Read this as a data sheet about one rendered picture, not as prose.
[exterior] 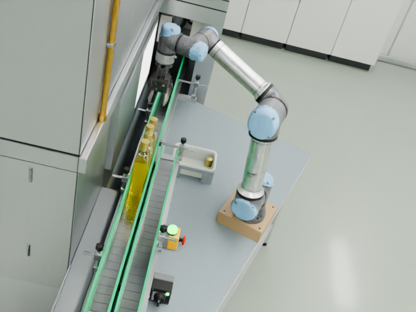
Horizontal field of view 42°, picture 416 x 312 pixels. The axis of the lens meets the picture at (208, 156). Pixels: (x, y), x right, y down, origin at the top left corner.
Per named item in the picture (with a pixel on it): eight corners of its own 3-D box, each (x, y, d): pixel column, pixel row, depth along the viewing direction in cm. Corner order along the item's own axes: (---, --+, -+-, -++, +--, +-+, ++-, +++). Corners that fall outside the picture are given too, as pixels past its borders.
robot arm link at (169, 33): (177, 33, 199) (157, 25, 201) (171, 59, 206) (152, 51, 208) (186, 26, 206) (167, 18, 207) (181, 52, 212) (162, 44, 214)
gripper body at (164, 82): (148, 91, 215) (152, 64, 208) (151, 81, 222) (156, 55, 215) (166, 95, 216) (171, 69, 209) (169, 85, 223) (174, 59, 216)
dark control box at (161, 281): (151, 285, 212) (155, 271, 207) (171, 289, 212) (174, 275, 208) (147, 301, 205) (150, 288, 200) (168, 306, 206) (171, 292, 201)
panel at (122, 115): (143, 72, 299) (153, 15, 279) (149, 73, 299) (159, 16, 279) (104, 168, 226) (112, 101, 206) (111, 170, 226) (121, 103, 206)
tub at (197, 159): (173, 154, 282) (176, 141, 277) (213, 164, 283) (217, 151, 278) (168, 174, 268) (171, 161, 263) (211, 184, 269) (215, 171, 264)
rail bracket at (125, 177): (111, 186, 234) (115, 162, 226) (127, 189, 234) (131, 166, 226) (109, 192, 231) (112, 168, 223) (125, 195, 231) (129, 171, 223)
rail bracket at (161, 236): (155, 246, 212) (161, 222, 204) (173, 250, 212) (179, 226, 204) (153, 253, 209) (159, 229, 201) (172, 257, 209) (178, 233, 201)
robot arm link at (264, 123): (264, 208, 237) (290, 101, 206) (252, 228, 225) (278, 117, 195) (239, 199, 240) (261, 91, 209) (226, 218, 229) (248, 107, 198)
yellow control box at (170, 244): (162, 236, 234) (165, 224, 230) (179, 239, 235) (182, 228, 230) (160, 247, 229) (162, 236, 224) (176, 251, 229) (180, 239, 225)
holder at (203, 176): (163, 153, 282) (165, 141, 277) (213, 164, 283) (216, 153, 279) (157, 173, 268) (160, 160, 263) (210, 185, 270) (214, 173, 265)
